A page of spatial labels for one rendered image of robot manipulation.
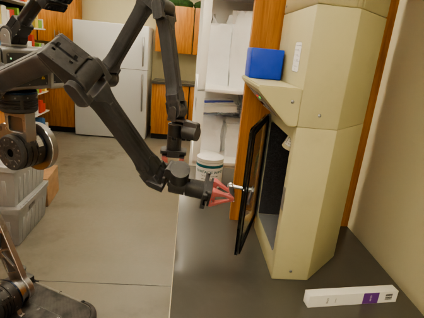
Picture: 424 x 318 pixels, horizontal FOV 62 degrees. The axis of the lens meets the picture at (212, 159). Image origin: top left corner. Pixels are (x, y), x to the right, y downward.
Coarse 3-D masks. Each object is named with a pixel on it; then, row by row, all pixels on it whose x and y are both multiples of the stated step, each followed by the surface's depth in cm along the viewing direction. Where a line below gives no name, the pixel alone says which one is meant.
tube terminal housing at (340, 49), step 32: (288, 32) 107; (320, 32) 86; (352, 32) 86; (288, 64) 104; (320, 64) 88; (352, 64) 89; (320, 96) 90; (352, 96) 95; (288, 128) 100; (320, 128) 93; (352, 128) 102; (288, 160) 98; (320, 160) 96; (352, 160) 109; (288, 192) 98; (320, 192) 99; (256, 224) 133; (288, 224) 101; (320, 224) 103; (288, 256) 105; (320, 256) 111
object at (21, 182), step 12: (0, 168) 248; (24, 168) 267; (0, 180) 252; (12, 180) 253; (24, 180) 270; (36, 180) 294; (0, 192) 256; (12, 192) 257; (24, 192) 273; (0, 204) 260; (12, 204) 260
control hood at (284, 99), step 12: (252, 84) 98; (264, 84) 92; (276, 84) 96; (288, 84) 99; (264, 96) 90; (276, 96) 90; (288, 96) 90; (300, 96) 90; (276, 108) 91; (288, 108) 91; (288, 120) 92
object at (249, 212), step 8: (264, 128) 118; (256, 136) 103; (264, 136) 122; (248, 144) 96; (256, 144) 106; (248, 152) 97; (256, 152) 109; (248, 160) 97; (256, 160) 112; (256, 168) 116; (248, 176) 102; (256, 176) 119; (256, 184) 123; (248, 192) 107; (256, 192) 127; (240, 208) 102; (248, 208) 113; (240, 216) 102; (248, 216) 117; (248, 224) 120
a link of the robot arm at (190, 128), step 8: (168, 112) 133; (176, 112) 132; (168, 120) 134; (176, 120) 133; (184, 120) 136; (184, 128) 134; (192, 128) 133; (200, 128) 136; (184, 136) 134; (192, 136) 133
